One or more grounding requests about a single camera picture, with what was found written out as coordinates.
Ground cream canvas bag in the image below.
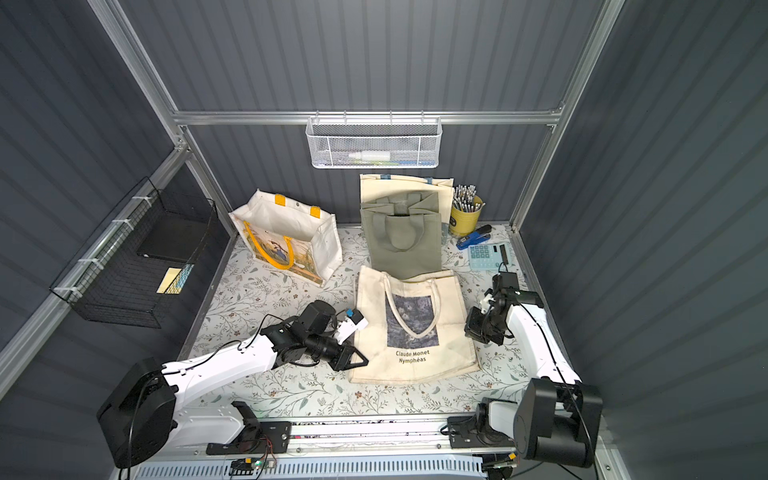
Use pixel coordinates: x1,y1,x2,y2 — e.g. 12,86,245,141
348,266,480,385

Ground olive green tote bag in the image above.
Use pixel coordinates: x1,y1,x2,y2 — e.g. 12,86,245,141
360,191,442,280

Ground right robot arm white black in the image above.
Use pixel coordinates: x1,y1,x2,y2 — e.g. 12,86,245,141
449,289,603,468

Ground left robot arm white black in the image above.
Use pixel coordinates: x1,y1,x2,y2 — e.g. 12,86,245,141
96,300,369,471

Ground cream tote bag black lettering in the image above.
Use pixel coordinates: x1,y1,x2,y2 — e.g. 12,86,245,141
360,174,454,224

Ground light blue calculator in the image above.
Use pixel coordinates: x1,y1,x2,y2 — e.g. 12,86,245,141
469,242,512,271

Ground blue stapler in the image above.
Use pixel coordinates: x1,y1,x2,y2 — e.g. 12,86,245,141
456,224,493,250

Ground yellow pen holder cup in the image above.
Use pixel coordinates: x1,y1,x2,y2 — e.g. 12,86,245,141
449,184,485,237

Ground small green circuit board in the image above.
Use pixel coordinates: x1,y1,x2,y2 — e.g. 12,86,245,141
228,457,269,479

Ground yellow sticky note pad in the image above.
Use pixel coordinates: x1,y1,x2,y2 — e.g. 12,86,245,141
156,267,182,295

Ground white bottle in basket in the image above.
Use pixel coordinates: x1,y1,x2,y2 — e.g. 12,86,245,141
348,151,391,164

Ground black notebook in basket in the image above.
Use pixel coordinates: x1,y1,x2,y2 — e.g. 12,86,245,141
136,214,208,262

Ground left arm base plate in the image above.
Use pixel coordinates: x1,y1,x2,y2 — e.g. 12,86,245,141
206,421,292,456

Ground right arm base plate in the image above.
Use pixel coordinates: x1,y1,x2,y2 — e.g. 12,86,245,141
440,416,515,449

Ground white tote bag yellow handles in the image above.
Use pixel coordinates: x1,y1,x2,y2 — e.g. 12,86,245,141
229,190,343,286

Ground white wire mesh basket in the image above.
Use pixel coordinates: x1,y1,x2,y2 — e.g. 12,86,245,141
305,116,443,169

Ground black wire wall basket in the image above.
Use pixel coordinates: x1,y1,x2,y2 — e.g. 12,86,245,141
51,171,229,329

